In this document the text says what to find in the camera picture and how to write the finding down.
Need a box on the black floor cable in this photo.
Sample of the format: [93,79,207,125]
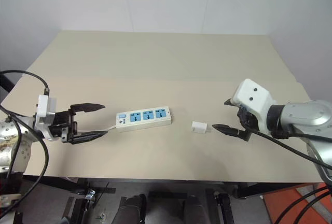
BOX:
[292,190,332,224]
[274,184,332,224]

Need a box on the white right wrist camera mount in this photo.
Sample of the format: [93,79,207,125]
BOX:
[231,78,278,135]

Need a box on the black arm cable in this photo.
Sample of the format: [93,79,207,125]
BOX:
[243,127,332,172]
[0,70,50,218]

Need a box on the dark rounded shape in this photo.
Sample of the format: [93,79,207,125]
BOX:
[112,193,147,224]

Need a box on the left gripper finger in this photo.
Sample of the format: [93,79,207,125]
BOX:
[69,130,108,145]
[70,103,106,114]

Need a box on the white power strip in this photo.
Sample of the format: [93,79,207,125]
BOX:
[115,106,173,133]

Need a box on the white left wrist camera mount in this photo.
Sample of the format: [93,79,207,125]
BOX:
[33,94,58,141]

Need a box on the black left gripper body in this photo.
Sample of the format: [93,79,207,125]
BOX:
[48,108,79,144]

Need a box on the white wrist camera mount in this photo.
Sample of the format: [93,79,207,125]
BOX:
[231,78,278,135]
[33,94,58,141]

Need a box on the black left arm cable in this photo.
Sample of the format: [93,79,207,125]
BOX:
[0,70,50,218]

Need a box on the white plug adapter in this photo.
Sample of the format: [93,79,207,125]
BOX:
[191,121,212,133]

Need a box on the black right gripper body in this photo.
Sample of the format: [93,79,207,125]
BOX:
[236,105,260,134]

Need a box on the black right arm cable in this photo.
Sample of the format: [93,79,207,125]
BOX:
[243,127,332,172]

